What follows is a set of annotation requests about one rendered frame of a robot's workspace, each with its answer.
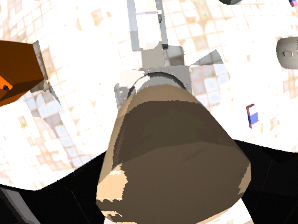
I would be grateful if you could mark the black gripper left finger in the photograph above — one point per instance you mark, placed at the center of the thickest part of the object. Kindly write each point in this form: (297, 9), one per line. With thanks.
(71, 200)

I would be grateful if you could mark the grey bottle with blue cap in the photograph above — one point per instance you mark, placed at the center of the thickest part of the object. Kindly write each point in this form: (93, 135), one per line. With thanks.
(230, 1)

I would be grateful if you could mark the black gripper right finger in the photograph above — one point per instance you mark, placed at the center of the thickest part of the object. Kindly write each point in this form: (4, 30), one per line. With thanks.
(272, 194)

